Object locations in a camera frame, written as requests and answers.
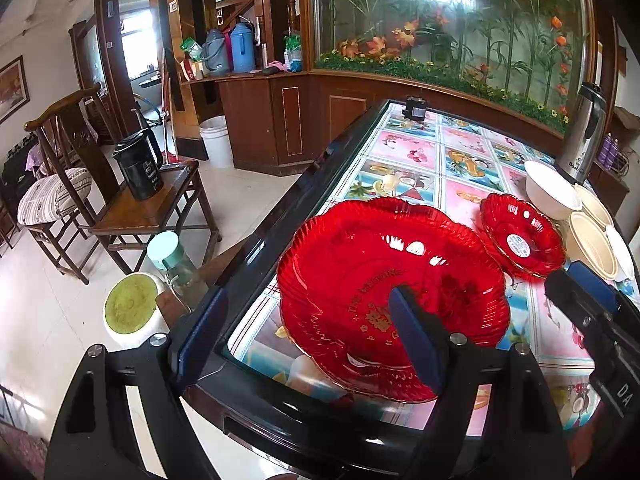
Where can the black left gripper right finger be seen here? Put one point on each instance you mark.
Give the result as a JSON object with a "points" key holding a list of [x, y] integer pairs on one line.
{"points": [[427, 343]]}

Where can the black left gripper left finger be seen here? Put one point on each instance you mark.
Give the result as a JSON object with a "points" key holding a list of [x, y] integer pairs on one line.
{"points": [[194, 336]]}

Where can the beige ribbed plastic bowl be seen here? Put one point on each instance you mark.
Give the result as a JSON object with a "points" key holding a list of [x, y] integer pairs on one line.
{"points": [[587, 243]]}

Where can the small red plastic plate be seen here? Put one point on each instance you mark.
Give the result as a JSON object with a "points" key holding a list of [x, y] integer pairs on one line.
{"points": [[522, 235]]}

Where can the white foam plate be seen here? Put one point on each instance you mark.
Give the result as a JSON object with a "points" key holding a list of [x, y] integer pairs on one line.
{"points": [[620, 250]]}

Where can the white stool green top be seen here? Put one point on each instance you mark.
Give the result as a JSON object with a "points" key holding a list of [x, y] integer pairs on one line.
{"points": [[130, 312]]}

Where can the beige plastic bowl rear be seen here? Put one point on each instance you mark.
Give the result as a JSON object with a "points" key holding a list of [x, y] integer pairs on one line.
{"points": [[594, 207]]}

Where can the white foam bowl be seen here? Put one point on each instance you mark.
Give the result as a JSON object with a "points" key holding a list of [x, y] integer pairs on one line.
{"points": [[550, 192]]}

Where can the purple bottles on shelf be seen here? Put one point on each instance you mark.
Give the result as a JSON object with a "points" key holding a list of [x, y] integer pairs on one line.
{"points": [[608, 152]]}

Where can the stainless steel thermos jug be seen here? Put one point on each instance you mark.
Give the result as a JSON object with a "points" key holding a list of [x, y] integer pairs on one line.
{"points": [[583, 134]]}

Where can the black electric kettle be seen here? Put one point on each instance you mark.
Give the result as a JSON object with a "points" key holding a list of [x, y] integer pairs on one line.
{"points": [[140, 159]]}

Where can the white plastic bucket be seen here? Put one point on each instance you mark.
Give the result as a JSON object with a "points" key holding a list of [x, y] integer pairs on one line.
{"points": [[214, 133]]}

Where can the wooden chair with striped cushion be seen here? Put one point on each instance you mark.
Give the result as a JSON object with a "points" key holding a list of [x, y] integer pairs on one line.
{"points": [[45, 190]]}

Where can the dark wooden chair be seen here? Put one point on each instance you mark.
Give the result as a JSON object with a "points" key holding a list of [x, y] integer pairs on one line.
{"points": [[125, 225]]}

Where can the grey thermos flask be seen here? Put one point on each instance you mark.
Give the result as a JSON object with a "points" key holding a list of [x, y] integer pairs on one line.
{"points": [[215, 54]]}

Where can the wooden cabinet with flower display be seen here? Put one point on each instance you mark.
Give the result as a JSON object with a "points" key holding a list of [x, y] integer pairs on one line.
{"points": [[514, 66]]}

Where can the blue thermos flask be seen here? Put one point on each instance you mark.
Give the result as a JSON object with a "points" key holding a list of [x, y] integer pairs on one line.
{"points": [[242, 48]]}

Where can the framed wall picture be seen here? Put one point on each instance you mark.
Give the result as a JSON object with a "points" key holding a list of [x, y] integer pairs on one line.
{"points": [[14, 92]]}

